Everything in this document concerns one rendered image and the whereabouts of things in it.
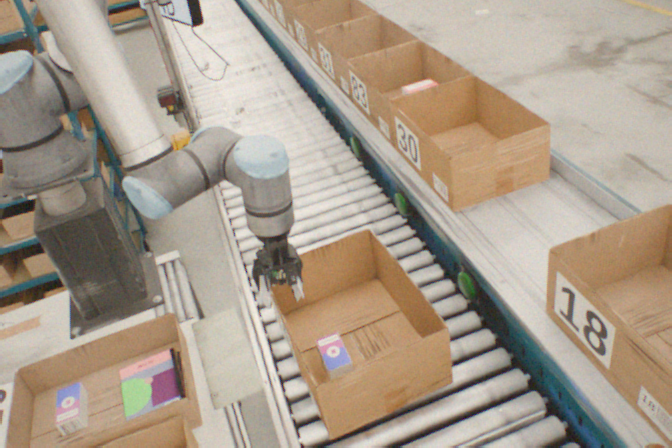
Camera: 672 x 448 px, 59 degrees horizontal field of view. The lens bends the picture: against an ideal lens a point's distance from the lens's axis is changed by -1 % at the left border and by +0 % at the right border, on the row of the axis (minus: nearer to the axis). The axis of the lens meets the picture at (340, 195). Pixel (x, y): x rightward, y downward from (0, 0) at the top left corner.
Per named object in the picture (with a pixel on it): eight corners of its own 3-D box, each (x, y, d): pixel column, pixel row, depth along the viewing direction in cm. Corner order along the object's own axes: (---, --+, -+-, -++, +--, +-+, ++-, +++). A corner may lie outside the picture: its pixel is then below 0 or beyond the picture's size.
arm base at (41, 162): (4, 196, 137) (-17, 160, 131) (10, 162, 152) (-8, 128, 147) (86, 170, 141) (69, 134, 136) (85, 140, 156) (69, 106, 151)
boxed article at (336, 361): (332, 384, 131) (328, 371, 129) (318, 353, 139) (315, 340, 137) (355, 375, 132) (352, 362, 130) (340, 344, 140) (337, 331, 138)
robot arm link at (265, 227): (240, 198, 111) (289, 186, 114) (244, 219, 114) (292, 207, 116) (249, 223, 104) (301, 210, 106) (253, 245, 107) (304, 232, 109)
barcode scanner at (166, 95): (165, 123, 203) (155, 94, 199) (164, 115, 214) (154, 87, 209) (184, 118, 204) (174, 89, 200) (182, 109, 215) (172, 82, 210)
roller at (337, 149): (217, 192, 217) (213, 181, 214) (348, 150, 227) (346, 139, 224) (219, 199, 213) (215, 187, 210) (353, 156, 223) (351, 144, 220)
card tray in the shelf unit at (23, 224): (11, 240, 244) (-1, 221, 238) (22, 202, 269) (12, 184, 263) (108, 211, 250) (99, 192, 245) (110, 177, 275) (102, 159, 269)
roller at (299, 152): (214, 184, 222) (211, 173, 220) (343, 143, 232) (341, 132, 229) (216, 190, 218) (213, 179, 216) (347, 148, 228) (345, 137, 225)
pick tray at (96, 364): (33, 395, 144) (14, 368, 138) (186, 337, 151) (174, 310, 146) (23, 499, 121) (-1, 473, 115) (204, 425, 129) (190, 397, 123)
